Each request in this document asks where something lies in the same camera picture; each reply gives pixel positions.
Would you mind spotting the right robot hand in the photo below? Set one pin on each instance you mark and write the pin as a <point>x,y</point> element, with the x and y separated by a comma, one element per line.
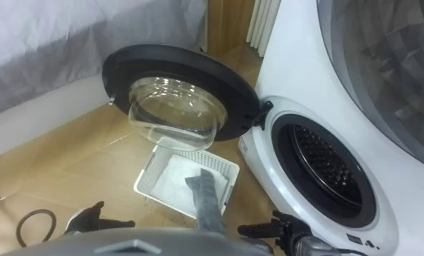
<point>285,227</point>

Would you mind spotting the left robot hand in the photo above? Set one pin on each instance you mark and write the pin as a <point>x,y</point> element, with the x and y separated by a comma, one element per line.
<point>87,218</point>

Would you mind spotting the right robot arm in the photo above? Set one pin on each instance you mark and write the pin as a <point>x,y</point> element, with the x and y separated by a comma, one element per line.
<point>313,248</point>

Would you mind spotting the robot body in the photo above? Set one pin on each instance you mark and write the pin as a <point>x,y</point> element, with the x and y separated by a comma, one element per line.
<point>141,243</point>

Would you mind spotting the white perforated laundry basket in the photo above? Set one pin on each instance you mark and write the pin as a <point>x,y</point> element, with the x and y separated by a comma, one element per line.
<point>151,170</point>

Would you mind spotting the grey garment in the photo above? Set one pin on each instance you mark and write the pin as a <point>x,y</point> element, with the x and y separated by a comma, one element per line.
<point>206,202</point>

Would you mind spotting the white cloth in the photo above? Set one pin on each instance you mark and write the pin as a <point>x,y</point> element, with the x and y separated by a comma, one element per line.
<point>173,181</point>

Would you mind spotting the white stacked washing machines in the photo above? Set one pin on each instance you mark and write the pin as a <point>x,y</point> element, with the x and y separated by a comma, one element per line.
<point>290,71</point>

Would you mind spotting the round black washer door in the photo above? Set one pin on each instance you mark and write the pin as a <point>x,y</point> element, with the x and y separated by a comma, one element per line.
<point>212,80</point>

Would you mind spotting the grey bed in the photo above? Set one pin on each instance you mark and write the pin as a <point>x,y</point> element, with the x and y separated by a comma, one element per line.
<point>55,53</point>

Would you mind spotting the white radiator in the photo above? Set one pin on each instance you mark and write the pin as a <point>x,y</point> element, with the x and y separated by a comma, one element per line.
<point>263,25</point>

